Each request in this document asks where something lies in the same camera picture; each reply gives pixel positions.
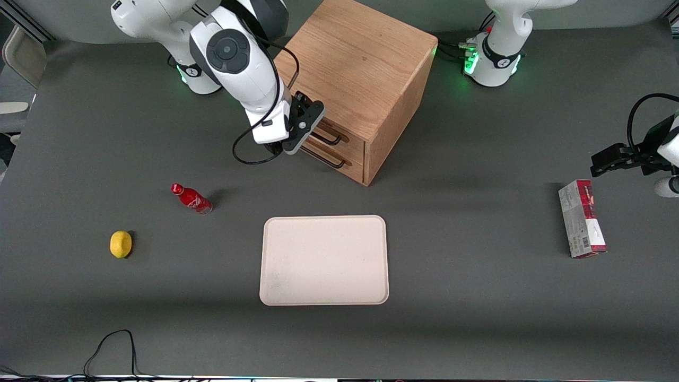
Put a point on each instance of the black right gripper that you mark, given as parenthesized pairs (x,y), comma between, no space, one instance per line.
(300,112)

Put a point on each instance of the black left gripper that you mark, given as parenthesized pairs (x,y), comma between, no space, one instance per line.
(647,158)

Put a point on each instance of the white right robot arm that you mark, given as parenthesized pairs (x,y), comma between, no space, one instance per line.
(238,69)

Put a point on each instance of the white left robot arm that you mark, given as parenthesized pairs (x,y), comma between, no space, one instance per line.
(498,69)

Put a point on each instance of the wooden drawer cabinet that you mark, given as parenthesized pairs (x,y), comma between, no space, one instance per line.
(355,63)

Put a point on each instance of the red plaid carton box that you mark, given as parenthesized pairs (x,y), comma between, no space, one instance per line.
(578,223)

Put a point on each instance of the red cola bottle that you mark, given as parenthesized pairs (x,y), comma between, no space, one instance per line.
(192,199)

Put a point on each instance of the beige plastic tray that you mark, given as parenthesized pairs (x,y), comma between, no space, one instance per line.
(323,265)

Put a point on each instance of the yellow lemon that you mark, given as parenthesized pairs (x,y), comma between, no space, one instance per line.
(121,244)

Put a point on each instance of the beige plastic chair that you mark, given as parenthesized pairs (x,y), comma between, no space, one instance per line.
(24,53)

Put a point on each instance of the aluminium frame rail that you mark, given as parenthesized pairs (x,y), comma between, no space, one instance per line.
(673,20)
(40,33)

